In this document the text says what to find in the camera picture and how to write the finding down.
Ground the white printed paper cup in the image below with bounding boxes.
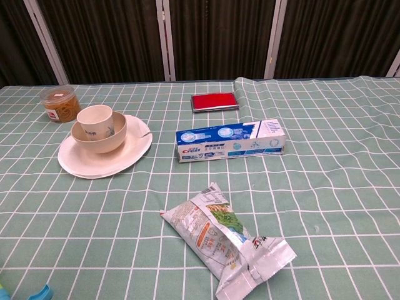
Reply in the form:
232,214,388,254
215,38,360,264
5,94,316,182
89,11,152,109
76,104,113,141

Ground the blue white toothpaste box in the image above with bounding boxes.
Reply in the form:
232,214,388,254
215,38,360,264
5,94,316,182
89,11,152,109
175,118,289,164

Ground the red ink pad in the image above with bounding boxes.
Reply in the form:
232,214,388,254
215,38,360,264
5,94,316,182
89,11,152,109
191,91,240,113

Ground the white paper plate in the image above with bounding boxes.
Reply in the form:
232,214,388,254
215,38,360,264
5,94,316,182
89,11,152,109
57,114,154,180

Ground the silver green snack bag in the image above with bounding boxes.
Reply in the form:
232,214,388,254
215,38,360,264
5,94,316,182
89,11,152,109
159,182,298,300

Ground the cream bowl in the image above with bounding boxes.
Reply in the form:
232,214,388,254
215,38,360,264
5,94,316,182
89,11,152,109
70,111,128,154

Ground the dark pleated curtain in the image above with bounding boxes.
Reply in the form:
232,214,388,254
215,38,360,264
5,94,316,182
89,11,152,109
0,0,400,90

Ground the green checkered tablecloth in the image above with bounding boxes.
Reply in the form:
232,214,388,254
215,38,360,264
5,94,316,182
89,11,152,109
0,76,400,300

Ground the clear jar of rubber bands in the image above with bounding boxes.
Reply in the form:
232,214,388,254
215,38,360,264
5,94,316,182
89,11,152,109
39,85,82,124

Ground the blue plastic clip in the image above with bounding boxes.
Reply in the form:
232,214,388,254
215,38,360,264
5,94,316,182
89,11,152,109
26,284,56,300

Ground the green yellow object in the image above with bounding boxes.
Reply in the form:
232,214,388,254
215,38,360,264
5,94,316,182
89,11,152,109
0,275,10,300

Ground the white screen frame post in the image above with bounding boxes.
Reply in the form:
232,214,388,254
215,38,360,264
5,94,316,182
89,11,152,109
386,51,400,78
155,0,176,83
263,0,288,79
22,0,70,86

